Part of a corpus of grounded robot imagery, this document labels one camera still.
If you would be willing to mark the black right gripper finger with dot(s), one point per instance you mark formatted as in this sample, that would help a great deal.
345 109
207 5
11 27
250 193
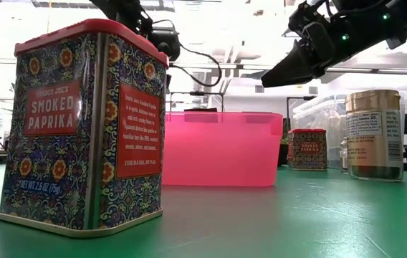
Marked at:
289 70

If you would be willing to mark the smoked paprika tin red lid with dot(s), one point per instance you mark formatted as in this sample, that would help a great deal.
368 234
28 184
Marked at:
63 143
307 150

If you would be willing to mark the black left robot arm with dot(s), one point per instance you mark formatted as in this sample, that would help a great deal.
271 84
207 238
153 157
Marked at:
110 7

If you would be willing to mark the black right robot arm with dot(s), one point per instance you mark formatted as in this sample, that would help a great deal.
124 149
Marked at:
390 21

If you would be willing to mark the clear plastic storage container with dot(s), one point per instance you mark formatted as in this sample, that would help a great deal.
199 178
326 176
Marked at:
318 114

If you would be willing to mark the small clear glass jar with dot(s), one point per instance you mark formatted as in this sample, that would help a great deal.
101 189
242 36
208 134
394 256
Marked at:
344 157

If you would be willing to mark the pink translucent plastic bin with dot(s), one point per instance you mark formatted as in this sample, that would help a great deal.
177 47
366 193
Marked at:
221 150

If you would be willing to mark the gold-lid glass spice jar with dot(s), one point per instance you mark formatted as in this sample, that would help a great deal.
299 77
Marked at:
372 143

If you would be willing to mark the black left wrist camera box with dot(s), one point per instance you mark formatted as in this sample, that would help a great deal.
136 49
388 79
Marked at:
165 43

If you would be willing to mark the horizontal metal frame rail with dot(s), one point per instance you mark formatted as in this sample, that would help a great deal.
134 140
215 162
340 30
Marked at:
368 71

